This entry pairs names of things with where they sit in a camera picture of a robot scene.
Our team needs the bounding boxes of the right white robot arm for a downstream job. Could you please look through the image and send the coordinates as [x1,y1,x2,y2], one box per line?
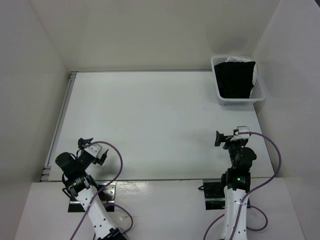
[214,126,257,240]

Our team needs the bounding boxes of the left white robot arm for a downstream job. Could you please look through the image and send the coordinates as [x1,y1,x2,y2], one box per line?
[55,138,127,240]

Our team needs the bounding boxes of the white plastic basket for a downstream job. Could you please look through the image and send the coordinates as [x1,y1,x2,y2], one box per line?
[210,54,266,106]

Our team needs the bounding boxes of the black skirt in basket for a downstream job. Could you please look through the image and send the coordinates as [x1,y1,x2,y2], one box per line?
[214,61,256,99]

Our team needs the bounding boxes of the white skirt in basket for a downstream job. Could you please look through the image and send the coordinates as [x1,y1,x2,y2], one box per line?
[223,57,257,99]

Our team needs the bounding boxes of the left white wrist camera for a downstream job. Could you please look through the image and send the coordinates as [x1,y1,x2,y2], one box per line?
[84,144,102,158]

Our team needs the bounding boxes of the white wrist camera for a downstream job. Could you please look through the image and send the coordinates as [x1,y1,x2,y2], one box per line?
[84,144,102,158]
[231,126,250,141]

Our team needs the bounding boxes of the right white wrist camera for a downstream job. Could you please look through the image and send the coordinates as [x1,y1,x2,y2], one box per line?
[231,126,250,141]

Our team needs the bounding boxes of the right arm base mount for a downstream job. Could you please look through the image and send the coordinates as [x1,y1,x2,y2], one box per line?
[198,181,251,211]

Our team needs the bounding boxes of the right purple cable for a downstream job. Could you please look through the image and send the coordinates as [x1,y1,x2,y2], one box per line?
[202,131,282,240]

